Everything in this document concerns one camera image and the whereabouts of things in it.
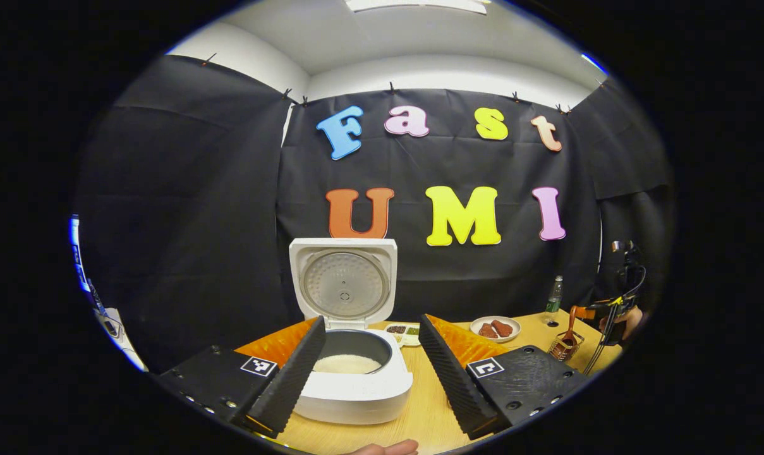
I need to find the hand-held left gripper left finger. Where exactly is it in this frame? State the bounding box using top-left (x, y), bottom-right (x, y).
top-left (151, 316), bottom-right (327, 438)

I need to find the pile of white rice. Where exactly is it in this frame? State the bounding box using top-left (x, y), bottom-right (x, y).
top-left (313, 354), bottom-right (382, 375)

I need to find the white divided condiment dish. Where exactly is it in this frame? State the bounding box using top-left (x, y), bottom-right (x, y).
top-left (385, 323), bottom-right (421, 347)

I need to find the clear bottle with green label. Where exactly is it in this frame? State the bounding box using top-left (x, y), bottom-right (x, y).
top-left (544, 276), bottom-right (564, 315)

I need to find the black backdrop cloth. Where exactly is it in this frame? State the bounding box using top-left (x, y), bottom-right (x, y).
top-left (72, 54), bottom-right (676, 373)

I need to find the white rice cooker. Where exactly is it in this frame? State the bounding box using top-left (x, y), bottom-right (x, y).
top-left (289, 238), bottom-right (414, 425)

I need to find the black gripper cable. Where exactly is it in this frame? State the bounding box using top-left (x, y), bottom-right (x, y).
top-left (584, 265), bottom-right (646, 375)

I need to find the white device with cables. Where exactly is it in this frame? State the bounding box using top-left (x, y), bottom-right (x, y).
top-left (94, 306), bottom-right (149, 372)

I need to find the white oval plate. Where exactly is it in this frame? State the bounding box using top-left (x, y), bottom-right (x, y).
top-left (470, 316), bottom-right (521, 343)

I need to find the metal wire chopstick holder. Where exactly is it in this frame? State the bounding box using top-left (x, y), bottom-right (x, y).
top-left (548, 331), bottom-right (585, 362)

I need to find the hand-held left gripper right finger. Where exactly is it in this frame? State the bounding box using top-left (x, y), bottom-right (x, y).
top-left (418, 314), bottom-right (591, 441)

